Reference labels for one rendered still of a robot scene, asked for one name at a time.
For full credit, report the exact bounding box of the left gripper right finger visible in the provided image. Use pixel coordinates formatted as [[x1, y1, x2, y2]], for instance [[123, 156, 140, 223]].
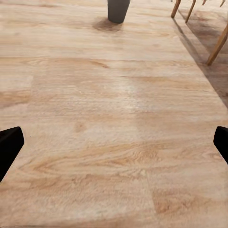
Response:
[[213, 126, 228, 163]]

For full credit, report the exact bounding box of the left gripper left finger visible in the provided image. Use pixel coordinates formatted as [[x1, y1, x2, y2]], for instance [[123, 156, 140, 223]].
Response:
[[0, 126, 24, 182]]

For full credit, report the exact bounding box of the trash can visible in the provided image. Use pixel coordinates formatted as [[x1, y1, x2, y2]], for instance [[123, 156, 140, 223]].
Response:
[[107, 0, 131, 23]]

